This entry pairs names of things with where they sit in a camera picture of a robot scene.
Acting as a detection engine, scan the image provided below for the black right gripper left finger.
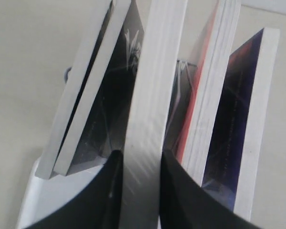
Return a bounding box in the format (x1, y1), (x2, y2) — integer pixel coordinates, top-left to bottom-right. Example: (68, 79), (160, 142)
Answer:
(30, 150), (123, 229)

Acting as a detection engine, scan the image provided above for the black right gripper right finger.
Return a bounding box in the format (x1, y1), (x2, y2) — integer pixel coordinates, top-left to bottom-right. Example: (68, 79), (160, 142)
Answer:
(159, 151), (256, 229)

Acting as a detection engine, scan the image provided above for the blue moon cover book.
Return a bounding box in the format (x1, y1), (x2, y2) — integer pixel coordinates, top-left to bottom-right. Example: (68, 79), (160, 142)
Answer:
(202, 27), (280, 219)

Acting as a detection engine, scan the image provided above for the red orange spine book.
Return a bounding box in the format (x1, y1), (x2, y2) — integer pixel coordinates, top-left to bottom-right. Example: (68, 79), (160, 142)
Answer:
(175, 0), (241, 185)

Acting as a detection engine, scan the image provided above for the grey white spine book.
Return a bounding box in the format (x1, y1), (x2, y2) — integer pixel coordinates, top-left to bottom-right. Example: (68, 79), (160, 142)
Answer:
(119, 0), (187, 229)

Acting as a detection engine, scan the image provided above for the black spine book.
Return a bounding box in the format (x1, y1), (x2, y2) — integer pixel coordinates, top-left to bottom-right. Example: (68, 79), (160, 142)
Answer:
(53, 0), (144, 176)

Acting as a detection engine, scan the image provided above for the dark thin book leftmost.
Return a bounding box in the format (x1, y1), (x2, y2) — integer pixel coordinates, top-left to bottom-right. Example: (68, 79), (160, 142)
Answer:
(34, 0), (132, 179)

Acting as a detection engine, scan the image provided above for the white plastic tray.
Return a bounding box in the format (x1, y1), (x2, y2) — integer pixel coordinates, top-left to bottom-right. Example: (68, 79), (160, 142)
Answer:
(16, 156), (107, 229)

